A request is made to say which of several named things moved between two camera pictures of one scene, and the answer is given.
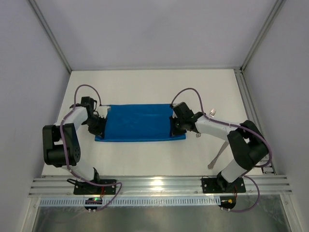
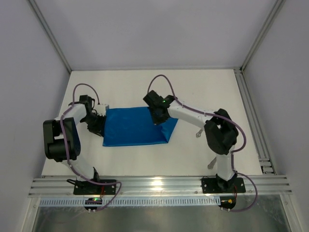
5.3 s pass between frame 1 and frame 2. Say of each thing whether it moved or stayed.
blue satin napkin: moved
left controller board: stayed
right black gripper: moved
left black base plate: stayed
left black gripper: stayed
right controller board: stayed
